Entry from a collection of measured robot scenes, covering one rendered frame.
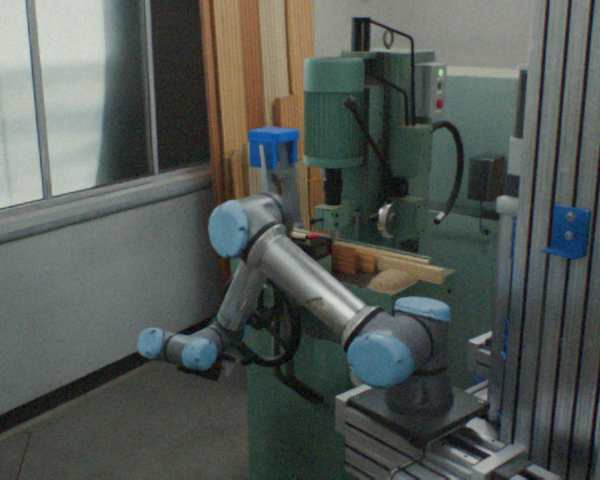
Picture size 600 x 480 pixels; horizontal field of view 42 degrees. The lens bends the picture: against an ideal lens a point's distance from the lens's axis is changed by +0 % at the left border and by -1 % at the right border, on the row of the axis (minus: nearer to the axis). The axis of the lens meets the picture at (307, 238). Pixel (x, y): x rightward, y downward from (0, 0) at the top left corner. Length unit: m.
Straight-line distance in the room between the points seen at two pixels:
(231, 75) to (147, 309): 1.18
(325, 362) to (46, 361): 1.49
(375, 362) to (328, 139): 0.91
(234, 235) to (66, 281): 1.86
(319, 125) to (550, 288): 0.93
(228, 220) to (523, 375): 0.70
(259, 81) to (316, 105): 1.80
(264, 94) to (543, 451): 2.71
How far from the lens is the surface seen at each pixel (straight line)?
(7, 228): 3.21
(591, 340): 1.61
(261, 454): 2.68
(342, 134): 2.27
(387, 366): 1.52
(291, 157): 3.37
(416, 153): 2.40
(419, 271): 2.25
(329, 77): 2.24
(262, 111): 4.06
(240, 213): 1.64
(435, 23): 4.67
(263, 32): 4.05
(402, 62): 2.43
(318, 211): 2.36
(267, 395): 2.55
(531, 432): 1.76
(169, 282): 3.88
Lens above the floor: 1.63
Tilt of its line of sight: 16 degrees down
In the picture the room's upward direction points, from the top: straight up
